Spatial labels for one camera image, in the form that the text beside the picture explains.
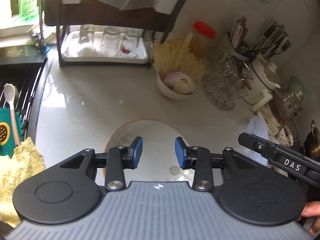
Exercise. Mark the red-lidded plastic jar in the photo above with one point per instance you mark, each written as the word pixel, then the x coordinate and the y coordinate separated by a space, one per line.
pixel 203 37

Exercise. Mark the white bowl holding garlic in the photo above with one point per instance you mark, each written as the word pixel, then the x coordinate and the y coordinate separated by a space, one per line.
pixel 170 92

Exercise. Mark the roll-up sink drying rack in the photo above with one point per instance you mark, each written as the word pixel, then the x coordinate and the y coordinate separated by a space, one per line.
pixel 25 92

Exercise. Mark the glass electric kettle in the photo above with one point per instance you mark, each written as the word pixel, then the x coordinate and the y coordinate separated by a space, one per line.
pixel 285 102

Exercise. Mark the patterned ceramic cup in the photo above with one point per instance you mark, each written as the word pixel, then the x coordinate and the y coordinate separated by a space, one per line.
pixel 285 135

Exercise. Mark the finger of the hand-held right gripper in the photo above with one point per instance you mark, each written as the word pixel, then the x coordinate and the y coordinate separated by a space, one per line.
pixel 252 142

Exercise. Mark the person's right hand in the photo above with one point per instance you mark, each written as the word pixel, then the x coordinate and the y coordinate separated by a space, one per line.
pixel 311 210

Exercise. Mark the white drip tray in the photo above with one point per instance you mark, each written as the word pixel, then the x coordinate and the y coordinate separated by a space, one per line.
pixel 105 57

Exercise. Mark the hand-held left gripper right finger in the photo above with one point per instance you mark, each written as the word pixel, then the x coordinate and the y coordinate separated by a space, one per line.
pixel 180 152

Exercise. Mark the chopstick holder with chopsticks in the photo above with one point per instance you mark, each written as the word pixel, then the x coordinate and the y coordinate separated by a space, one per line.
pixel 238 37

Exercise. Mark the black kitchen sink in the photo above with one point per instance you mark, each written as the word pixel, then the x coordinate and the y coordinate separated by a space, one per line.
pixel 15 60

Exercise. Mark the brass pot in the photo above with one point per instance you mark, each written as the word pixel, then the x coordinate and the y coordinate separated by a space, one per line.
pixel 312 142

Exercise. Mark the clear drinking glass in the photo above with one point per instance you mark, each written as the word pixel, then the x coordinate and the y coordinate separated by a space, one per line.
pixel 109 41
pixel 131 41
pixel 86 40

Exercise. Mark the large white leaf-print deep plate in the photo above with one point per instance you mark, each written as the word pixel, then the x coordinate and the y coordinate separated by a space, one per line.
pixel 155 132

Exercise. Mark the white electric cooking pot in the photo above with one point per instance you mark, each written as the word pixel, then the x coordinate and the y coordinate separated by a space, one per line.
pixel 260 80

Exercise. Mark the teal sunflower mat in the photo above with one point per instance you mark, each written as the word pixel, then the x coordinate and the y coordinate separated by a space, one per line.
pixel 5 135

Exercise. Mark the wall rail with hanging utensils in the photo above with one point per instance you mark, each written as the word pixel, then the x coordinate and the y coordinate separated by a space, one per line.
pixel 272 40

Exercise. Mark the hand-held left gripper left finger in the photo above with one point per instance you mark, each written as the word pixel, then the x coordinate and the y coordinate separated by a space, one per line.
pixel 137 152

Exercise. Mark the yellow dish cloth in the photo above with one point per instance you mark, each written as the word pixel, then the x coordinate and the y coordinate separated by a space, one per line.
pixel 17 175

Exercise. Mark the dark metal dish rack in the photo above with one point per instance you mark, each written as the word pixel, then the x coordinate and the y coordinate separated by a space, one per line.
pixel 175 17

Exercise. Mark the garlic and onion pieces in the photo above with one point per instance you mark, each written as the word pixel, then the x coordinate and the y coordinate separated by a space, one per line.
pixel 180 82

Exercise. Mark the slim chrome faucet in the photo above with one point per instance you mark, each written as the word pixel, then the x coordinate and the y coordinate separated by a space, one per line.
pixel 41 30

